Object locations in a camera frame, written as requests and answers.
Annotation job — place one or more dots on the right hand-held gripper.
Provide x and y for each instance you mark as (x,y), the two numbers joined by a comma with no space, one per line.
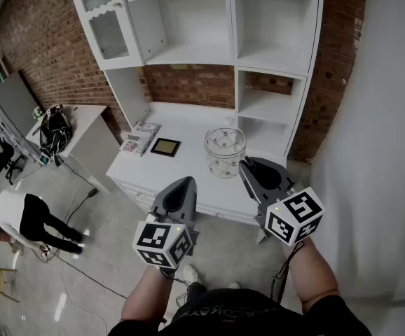
(300,208)

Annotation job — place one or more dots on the glass cabinet door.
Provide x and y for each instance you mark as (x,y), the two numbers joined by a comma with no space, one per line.
(109,33)

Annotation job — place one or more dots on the black picture frame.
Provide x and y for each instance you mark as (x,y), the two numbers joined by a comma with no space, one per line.
(165,147)

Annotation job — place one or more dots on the grey board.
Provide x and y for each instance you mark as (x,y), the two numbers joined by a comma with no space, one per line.
(15,103)

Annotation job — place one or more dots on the clear glass jar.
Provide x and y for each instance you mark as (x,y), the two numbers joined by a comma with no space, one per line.
(225,152)

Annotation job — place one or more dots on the black backpack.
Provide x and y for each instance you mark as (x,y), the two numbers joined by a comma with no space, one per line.
(55,128)

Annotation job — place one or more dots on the person's left forearm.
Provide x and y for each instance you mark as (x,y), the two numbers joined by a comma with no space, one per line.
(146,296)

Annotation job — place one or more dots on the white shelf cabinet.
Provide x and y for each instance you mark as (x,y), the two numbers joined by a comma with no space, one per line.
(195,52)

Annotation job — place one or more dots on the person's right forearm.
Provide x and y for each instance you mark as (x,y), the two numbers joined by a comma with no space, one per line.
(311,275)

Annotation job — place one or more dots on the person's black shirt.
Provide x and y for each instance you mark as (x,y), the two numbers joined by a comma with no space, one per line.
(244,313)

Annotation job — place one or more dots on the white book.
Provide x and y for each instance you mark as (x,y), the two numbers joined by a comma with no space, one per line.
(146,129)

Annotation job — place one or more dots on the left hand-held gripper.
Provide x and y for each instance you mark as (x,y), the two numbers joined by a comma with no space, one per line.
(153,236)

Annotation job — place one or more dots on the person's white shoe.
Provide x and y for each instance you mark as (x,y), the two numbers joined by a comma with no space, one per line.
(190,273)
(234,285)

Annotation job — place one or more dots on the white side table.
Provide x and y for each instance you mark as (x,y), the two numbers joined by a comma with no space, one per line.
(90,131)

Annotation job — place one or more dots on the black office chair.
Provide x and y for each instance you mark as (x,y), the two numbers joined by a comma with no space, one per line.
(6,159)

